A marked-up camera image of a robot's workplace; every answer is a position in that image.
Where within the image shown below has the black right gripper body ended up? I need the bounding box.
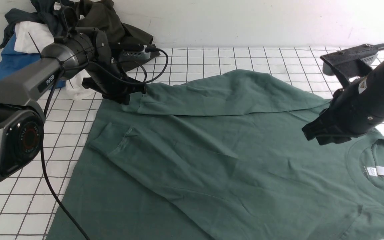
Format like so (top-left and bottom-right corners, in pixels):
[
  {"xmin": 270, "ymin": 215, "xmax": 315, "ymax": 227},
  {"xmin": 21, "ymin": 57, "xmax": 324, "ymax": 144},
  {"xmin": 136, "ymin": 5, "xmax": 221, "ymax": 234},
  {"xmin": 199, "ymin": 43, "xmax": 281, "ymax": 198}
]
[{"xmin": 302, "ymin": 108, "xmax": 354, "ymax": 146}]

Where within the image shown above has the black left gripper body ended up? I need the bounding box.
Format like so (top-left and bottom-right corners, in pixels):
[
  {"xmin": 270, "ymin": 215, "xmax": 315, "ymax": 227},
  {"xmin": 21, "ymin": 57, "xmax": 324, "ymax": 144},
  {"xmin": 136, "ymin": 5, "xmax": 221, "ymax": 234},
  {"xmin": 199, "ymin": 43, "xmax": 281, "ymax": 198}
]
[{"xmin": 81, "ymin": 61, "xmax": 147, "ymax": 105}]

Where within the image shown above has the green long sleeve shirt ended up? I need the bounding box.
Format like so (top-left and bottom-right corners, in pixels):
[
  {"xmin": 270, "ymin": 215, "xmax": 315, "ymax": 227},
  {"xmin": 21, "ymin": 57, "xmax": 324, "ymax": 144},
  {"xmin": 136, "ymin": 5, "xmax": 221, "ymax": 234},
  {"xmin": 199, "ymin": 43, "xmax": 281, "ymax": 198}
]
[{"xmin": 62, "ymin": 70, "xmax": 384, "ymax": 240}]

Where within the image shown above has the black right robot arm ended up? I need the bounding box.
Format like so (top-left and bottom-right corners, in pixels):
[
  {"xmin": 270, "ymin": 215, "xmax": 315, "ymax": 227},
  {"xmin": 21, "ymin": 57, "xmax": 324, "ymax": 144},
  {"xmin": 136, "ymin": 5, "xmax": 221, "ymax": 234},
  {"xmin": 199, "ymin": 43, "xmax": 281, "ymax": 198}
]
[{"xmin": 302, "ymin": 44, "xmax": 384, "ymax": 145}]

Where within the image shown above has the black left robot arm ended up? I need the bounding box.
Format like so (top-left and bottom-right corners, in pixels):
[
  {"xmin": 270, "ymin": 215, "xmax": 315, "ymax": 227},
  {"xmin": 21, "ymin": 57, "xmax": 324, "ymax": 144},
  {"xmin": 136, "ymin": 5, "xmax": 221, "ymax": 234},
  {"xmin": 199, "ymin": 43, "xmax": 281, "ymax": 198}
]
[{"xmin": 0, "ymin": 28, "xmax": 146, "ymax": 182}]

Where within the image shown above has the dark olive shirt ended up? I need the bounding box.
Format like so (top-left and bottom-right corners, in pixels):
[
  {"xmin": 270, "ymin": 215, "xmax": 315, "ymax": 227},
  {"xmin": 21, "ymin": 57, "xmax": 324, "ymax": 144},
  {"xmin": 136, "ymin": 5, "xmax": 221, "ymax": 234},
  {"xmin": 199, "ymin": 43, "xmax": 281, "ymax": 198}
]
[{"xmin": 74, "ymin": 0, "xmax": 154, "ymax": 71}]

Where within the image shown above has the white shirt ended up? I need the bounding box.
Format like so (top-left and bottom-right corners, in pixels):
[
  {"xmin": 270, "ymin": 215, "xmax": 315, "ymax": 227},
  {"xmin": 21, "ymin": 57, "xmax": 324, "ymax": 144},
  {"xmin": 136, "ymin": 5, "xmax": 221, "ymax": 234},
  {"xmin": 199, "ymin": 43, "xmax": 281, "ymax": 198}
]
[{"xmin": 13, "ymin": 21, "xmax": 95, "ymax": 100}]

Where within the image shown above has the dark navy shirt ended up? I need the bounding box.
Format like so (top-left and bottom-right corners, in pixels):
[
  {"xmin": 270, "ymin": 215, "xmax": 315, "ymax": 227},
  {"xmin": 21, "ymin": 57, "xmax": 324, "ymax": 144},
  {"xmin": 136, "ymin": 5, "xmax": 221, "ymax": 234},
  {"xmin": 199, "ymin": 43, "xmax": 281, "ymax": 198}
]
[{"xmin": 0, "ymin": 0, "xmax": 75, "ymax": 49}]

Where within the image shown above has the blue shirt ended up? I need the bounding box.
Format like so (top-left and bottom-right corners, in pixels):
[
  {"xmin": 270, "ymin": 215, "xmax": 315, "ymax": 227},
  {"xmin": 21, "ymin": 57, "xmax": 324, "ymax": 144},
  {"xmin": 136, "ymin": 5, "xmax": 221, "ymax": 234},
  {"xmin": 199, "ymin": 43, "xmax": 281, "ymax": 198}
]
[{"xmin": 0, "ymin": 34, "xmax": 64, "ymax": 98}]

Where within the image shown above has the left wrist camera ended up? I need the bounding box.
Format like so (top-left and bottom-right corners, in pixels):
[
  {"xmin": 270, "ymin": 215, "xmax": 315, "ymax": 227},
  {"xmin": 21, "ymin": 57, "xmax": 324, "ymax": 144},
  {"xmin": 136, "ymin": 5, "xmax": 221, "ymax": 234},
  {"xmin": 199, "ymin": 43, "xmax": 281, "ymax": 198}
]
[{"xmin": 111, "ymin": 43, "xmax": 151, "ymax": 62}]

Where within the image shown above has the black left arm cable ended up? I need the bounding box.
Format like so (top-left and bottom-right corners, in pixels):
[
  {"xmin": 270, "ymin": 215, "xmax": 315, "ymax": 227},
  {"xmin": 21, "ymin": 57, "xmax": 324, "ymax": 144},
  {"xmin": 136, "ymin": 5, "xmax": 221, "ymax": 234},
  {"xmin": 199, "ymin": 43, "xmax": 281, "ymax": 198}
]
[{"xmin": 40, "ymin": 47, "xmax": 169, "ymax": 240}]

